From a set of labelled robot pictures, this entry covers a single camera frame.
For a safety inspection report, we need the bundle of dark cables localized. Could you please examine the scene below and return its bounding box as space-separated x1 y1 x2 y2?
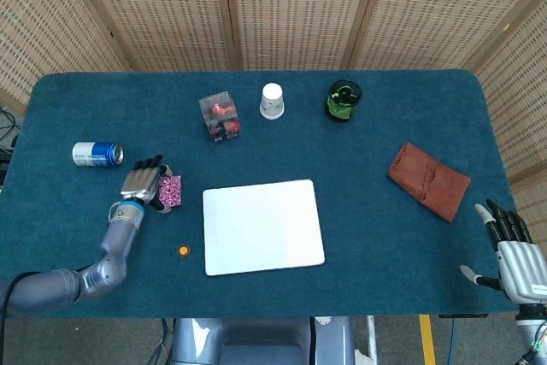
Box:
0 104 21 162

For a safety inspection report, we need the white rectangular board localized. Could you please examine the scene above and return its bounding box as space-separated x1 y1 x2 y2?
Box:
202 178 326 277

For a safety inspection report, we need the blue silver drink can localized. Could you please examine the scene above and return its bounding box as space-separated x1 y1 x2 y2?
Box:
71 141 125 168

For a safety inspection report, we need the woven bamboo folding screen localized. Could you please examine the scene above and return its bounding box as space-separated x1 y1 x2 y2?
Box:
0 0 547 250

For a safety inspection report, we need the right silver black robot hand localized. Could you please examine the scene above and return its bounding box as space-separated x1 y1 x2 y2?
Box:
459 197 547 306

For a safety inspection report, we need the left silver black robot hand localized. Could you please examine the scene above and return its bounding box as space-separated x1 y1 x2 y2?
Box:
121 154 174 215

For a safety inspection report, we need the teal cloth-covered table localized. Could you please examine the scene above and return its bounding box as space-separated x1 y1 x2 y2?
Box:
0 68 517 320

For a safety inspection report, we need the clear box with red items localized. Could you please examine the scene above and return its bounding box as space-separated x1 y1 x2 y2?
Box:
197 91 242 145

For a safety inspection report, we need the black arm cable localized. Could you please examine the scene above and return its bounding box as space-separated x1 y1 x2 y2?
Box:
0 271 27 365

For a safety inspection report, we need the grey blue robot torso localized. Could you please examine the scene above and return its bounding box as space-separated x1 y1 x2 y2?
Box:
169 316 356 365

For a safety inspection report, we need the brown leather pouch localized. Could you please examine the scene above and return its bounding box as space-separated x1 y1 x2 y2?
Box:
386 142 473 224

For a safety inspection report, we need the white paper cup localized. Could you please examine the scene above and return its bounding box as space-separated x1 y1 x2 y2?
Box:
259 83 285 121

